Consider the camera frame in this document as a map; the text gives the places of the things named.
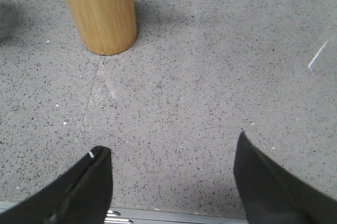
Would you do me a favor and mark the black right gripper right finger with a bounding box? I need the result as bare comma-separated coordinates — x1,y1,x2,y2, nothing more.
234,131,336,223

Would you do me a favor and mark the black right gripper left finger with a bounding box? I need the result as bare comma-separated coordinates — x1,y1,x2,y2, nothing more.
1,146,113,223

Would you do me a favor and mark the bamboo cylinder holder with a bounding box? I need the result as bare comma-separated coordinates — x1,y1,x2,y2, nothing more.
66,0,137,55

